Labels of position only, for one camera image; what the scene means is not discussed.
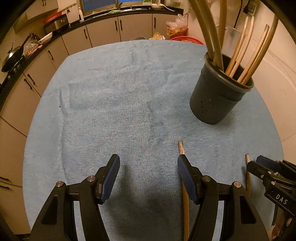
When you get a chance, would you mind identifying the wooden chopstick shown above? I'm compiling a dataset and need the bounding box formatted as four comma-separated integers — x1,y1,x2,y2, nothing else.
245,153,251,196
189,0,214,61
225,16,249,76
177,140,190,241
198,1,223,70
243,15,278,85
238,24,269,84
218,0,227,48
229,16,254,77

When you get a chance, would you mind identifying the black utensil holder cup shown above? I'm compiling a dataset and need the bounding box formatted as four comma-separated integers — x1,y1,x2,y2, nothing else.
190,53,254,125

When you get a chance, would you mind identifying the kitchen window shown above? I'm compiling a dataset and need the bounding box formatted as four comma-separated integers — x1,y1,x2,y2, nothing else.
80,0,142,11

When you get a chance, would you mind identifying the person right hand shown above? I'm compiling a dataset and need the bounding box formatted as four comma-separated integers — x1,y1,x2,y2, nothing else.
270,208,292,240

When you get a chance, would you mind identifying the glass beer mug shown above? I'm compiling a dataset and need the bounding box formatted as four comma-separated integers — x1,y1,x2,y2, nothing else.
222,25,242,57

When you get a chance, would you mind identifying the blue table cloth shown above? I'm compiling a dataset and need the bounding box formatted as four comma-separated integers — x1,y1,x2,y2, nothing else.
23,40,283,240

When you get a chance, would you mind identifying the red plastic basin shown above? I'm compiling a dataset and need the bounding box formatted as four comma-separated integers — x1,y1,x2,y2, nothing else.
171,36,204,45

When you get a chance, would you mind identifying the black wok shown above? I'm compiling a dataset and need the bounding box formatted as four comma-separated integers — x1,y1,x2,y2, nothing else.
1,34,31,73

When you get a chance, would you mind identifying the yellow plastic bag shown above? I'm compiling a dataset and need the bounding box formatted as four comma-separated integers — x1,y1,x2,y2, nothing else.
150,32,166,40

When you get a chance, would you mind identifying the metal toaster box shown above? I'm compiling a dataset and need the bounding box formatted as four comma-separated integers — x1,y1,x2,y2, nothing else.
43,14,69,34

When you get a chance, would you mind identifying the black power plug cable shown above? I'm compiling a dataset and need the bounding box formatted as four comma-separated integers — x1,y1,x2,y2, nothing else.
233,0,258,30

